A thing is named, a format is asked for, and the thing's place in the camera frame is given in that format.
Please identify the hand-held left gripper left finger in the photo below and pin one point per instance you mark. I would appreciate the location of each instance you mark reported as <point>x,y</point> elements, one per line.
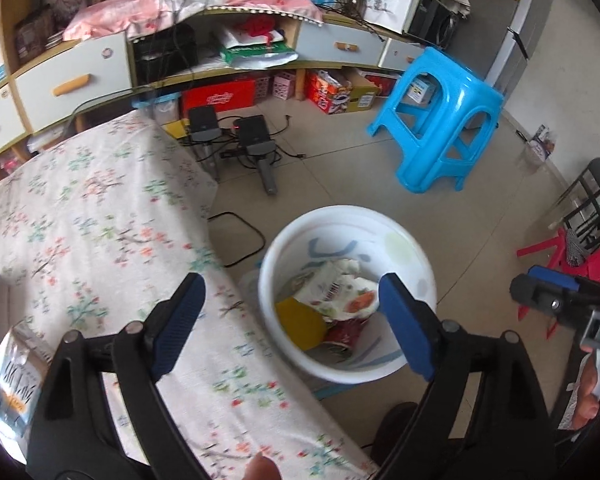
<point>180,325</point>

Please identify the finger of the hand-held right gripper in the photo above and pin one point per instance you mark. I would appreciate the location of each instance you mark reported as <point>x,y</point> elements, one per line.
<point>535,292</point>

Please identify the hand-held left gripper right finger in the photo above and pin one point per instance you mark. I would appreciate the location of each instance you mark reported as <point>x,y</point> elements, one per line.
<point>405,330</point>

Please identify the white plastic basin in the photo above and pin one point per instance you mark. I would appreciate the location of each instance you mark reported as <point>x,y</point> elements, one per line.
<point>330,230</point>

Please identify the person's right hand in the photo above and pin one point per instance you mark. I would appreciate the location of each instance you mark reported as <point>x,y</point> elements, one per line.
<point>585,400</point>

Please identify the person's left hand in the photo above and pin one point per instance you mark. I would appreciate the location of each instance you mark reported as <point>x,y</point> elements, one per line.
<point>262,469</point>

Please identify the red plastic stool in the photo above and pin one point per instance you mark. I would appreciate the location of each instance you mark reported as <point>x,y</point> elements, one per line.
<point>545,248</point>

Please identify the red crumpled wrapper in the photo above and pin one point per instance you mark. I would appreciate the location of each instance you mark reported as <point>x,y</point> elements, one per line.
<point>345,335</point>

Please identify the white printed snack wrapper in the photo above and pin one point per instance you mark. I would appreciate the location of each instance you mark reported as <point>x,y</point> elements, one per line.
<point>330,287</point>

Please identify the yellow flat packet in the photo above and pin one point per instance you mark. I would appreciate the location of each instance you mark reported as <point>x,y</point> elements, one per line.
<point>302,322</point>

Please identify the black chair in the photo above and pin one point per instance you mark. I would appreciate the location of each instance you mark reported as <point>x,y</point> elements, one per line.
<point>597,185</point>

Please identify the floral tablecloth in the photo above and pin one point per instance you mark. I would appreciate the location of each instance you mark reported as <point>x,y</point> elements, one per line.
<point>105,210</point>

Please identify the small printed bag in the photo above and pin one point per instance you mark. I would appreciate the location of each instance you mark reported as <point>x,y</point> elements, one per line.
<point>542,142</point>

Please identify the grey power strip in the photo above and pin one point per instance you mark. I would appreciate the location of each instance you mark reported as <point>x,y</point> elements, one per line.
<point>268,177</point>

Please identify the silver snack packet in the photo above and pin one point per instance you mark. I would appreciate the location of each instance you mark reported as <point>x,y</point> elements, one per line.
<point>10,385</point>

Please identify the small black floor speaker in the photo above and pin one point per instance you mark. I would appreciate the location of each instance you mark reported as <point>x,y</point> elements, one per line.
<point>203,122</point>
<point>252,132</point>

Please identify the blue plastic stool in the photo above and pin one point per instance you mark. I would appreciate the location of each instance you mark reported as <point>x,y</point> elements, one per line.
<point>450,80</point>

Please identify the red flat box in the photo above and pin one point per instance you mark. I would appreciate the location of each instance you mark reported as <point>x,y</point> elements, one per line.
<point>220,97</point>

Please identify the small white and blue box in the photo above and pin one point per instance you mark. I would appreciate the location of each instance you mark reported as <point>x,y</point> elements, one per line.
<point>420,89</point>

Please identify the brown cardboard box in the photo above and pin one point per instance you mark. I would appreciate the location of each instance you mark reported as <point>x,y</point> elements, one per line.
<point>367,92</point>

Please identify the red snack carton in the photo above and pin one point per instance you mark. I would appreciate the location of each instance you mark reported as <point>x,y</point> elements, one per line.
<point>325,90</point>

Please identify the grey door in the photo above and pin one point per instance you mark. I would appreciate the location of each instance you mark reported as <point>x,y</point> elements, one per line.
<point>530,35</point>

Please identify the pink patterned box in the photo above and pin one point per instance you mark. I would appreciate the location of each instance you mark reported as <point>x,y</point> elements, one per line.
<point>284,85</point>

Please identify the wooden cabinet with white drawers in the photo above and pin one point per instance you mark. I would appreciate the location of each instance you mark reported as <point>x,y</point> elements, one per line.
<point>105,67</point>

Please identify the black file tray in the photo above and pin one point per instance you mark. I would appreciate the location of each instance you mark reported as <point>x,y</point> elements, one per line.
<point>162,55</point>

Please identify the green and white bag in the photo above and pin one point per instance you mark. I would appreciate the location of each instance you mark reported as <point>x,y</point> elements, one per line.
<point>255,52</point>

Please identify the large black speaker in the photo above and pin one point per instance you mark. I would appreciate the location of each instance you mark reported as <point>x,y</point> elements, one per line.
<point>430,22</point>

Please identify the red paper decoration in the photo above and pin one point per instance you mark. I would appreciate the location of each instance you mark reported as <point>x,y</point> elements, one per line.
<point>257,27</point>

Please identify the pink cloth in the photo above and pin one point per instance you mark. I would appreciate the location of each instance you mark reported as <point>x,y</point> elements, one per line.
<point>105,17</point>

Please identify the white printed box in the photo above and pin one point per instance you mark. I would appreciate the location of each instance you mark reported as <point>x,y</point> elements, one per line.
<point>395,2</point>

